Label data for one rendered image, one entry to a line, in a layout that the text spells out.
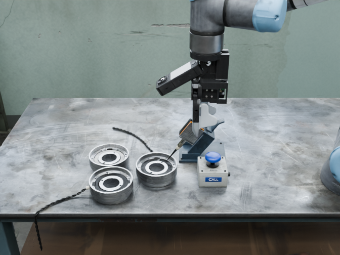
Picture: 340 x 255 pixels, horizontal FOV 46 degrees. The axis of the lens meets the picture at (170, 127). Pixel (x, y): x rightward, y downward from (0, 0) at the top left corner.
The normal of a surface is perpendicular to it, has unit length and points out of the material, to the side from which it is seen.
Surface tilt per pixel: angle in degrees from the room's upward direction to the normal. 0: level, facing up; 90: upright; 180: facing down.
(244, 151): 0
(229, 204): 0
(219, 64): 90
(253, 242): 0
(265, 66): 90
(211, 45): 90
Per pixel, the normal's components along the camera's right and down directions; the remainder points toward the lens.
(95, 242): 0.00, -0.86
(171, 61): 0.00, 0.50
